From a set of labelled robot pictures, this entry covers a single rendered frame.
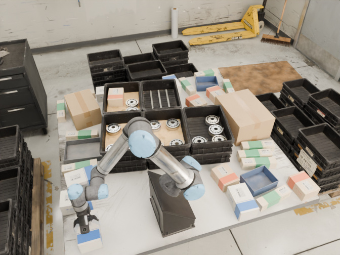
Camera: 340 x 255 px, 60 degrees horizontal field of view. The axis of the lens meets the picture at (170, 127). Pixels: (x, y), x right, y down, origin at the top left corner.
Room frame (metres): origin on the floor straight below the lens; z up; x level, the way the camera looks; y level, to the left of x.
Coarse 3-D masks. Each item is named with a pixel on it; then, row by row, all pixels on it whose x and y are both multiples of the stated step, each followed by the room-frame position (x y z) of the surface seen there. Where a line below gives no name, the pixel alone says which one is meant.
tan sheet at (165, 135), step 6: (162, 120) 1.73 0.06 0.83; (162, 126) 1.66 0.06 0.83; (180, 126) 1.65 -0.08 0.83; (156, 132) 1.60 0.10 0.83; (162, 132) 1.60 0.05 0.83; (168, 132) 1.59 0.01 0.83; (174, 132) 1.59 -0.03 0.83; (180, 132) 1.59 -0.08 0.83; (162, 138) 1.53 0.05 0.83; (168, 138) 1.53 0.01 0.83; (174, 138) 1.53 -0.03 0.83; (180, 138) 1.53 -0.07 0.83; (168, 144) 1.47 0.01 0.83
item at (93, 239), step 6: (96, 210) 0.96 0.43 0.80; (90, 222) 0.88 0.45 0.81; (78, 228) 0.84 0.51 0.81; (90, 228) 0.84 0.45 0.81; (96, 228) 0.84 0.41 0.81; (78, 234) 0.81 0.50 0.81; (84, 234) 0.81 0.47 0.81; (90, 234) 0.81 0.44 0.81; (96, 234) 0.81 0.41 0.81; (78, 240) 0.77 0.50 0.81; (84, 240) 0.77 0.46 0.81; (90, 240) 0.77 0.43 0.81; (96, 240) 0.77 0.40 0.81; (78, 246) 0.74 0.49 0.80; (84, 246) 0.75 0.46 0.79; (90, 246) 0.76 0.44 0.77; (96, 246) 0.77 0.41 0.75; (102, 246) 0.77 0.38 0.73; (84, 252) 0.75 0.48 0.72
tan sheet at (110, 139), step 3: (123, 123) 1.69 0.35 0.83; (126, 123) 1.69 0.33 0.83; (123, 126) 1.66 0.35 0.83; (120, 132) 1.60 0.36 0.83; (108, 135) 1.57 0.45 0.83; (117, 135) 1.57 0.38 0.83; (108, 138) 1.53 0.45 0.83; (111, 138) 1.53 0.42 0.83; (114, 138) 1.53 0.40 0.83; (117, 138) 1.53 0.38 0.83; (105, 141) 1.50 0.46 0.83; (108, 141) 1.50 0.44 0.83; (111, 141) 1.50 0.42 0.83; (114, 141) 1.50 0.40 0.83; (105, 144) 1.47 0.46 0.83; (108, 144) 1.47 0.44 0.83; (105, 147) 1.44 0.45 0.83
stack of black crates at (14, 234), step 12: (0, 204) 1.15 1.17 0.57; (12, 204) 1.15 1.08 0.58; (0, 216) 1.11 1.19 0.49; (12, 216) 1.08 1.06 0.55; (0, 228) 1.02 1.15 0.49; (12, 228) 1.00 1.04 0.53; (24, 228) 1.12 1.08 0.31; (0, 240) 0.94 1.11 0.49; (12, 240) 0.93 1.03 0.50; (24, 240) 1.03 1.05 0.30; (0, 252) 0.81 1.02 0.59; (12, 252) 0.85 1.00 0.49; (24, 252) 0.95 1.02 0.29
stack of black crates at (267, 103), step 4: (256, 96) 2.65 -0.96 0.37; (260, 96) 2.67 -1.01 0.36; (264, 96) 2.68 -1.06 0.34; (268, 96) 2.70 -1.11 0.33; (272, 96) 2.68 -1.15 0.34; (276, 96) 2.64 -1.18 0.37; (260, 100) 2.67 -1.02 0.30; (264, 100) 2.69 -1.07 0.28; (268, 100) 2.70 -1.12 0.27; (272, 100) 2.67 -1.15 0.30; (276, 100) 2.61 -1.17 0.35; (264, 104) 2.63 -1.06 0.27; (268, 104) 2.63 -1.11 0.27; (272, 104) 2.63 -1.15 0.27; (276, 104) 2.59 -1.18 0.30; (280, 104) 2.53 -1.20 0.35; (268, 108) 2.56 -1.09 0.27; (272, 108) 2.56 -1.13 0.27; (276, 108) 2.56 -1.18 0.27; (280, 108) 2.51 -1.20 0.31
